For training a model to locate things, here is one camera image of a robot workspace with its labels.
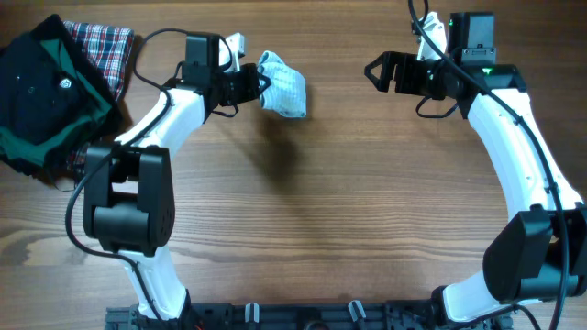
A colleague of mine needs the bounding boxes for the light blue striped shorts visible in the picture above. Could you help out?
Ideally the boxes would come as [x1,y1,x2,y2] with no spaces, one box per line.
[257,50,307,118]

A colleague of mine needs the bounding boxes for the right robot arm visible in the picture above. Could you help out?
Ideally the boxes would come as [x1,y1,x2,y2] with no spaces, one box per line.
[364,11,586,329]

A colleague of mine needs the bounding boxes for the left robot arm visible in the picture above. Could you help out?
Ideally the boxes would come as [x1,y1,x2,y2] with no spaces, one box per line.
[70,32,273,329]

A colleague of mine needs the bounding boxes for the red plaid folded garment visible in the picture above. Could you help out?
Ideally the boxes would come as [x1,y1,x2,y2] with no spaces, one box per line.
[63,21,135,171]

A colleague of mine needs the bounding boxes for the black green folded garment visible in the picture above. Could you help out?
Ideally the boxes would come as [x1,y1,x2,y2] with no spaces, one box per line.
[1,14,118,176]

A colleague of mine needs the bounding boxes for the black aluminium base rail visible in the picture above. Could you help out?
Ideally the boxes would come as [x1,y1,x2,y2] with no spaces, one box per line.
[104,299,513,330]

